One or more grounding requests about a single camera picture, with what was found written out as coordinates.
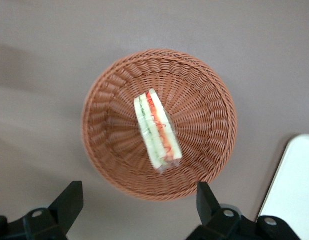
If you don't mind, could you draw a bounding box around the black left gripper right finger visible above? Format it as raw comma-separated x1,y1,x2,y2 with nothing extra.
186,181,243,240

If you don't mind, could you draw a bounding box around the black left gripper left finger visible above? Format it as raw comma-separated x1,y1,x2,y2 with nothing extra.
22,180,84,240

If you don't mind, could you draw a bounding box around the triangle sandwich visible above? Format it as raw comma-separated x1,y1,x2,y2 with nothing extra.
133,88,183,175

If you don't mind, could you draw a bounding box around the beige plastic tray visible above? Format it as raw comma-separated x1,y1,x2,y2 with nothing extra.
257,134,309,240

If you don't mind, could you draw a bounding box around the brown wicker basket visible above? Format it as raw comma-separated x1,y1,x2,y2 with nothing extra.
80,48,238,202

